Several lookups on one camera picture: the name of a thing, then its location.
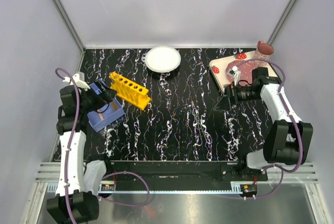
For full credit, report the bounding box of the wooden test tube clamp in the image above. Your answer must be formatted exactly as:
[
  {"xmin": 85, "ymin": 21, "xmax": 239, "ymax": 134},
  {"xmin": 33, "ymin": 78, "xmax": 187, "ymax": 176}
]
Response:
[{"xmin": 97, "ymin": 110, "xmax": 104, "ymax": 121}]

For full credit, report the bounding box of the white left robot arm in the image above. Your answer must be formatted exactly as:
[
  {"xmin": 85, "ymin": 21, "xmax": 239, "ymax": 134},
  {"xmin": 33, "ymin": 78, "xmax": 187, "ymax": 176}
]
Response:
[{"xmin": 46, "ymin": 80, "xmax": 117, "ymax": 223}]

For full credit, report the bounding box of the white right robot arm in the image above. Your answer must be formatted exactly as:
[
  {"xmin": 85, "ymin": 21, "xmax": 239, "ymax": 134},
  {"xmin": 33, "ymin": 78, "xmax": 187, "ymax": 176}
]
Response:
[{"xmin": 213, "ymin": 67, "xmax": 313, "ymax": 174}]

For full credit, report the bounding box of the blue plastic bin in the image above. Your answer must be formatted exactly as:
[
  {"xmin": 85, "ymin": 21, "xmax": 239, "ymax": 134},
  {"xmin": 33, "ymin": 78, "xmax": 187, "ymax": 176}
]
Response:
[{"xmin": 88, "ymin": 83, "xmax": 125, "ymax": 132}]

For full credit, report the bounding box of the yellow test tube rack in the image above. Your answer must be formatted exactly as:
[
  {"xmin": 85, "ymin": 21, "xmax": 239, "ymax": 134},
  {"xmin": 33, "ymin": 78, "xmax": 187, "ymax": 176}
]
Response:
[{"xmin": 110, "ymin": 77, "xmax": 151, "ymax": 111}]

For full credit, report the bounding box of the pink dotted plate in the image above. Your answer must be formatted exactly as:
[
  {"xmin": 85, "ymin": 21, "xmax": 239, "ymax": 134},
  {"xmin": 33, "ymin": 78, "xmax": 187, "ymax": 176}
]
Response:
[{"xmin": 225, "ymin": 60, "xmax": 256, "ymax": 84}]

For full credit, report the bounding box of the strawberry pattern tray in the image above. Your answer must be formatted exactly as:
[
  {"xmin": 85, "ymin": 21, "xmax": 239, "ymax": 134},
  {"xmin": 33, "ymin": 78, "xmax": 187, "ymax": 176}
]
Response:
[{"xmin": 208, "ymin": 50, "xmax": 277, "ymax": 96}]

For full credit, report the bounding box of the pink patterned mug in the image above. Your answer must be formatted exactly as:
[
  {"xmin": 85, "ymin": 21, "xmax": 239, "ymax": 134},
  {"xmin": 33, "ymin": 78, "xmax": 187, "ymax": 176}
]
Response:
[{"xmin": 253, "ymin": 41, "xmax": 274, "ymax": 67}]

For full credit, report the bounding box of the white paper plate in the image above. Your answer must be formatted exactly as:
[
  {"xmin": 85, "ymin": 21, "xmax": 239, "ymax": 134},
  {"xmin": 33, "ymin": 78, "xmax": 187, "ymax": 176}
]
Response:
[{"xmin": 145, "ymin": 46, "xmax": 181, "ymax": 73}]

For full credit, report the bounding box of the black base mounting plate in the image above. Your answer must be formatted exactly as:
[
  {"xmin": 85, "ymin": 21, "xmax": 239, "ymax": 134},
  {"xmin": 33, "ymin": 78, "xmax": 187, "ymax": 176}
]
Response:
[{"xmin": 105, "ymin": 159, "xmax": 268, "ymax": 192}]

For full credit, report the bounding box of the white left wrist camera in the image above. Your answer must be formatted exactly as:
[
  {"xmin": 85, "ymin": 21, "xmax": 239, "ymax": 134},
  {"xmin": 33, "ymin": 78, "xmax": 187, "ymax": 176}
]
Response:
[{"xmin": 63, "ymin": 72, "xmax": 90, "ymax": 90}]

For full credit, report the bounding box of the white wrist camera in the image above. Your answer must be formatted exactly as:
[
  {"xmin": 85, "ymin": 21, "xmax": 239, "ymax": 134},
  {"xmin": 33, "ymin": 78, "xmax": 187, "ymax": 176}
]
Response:
[
  {"xmin": 63, "ymin": 72, "xmax": 90, "ymax": 90},
  {"xmin": 226, "ymin": 66, "xmax": 241, "ymax": 85}
]

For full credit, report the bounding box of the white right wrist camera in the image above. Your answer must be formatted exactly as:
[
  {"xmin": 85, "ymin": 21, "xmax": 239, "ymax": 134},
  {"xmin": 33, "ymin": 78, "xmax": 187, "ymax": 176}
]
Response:
[{"xmin": 226, "ymin": 66, "xmax": 241, "ymax": 85}]

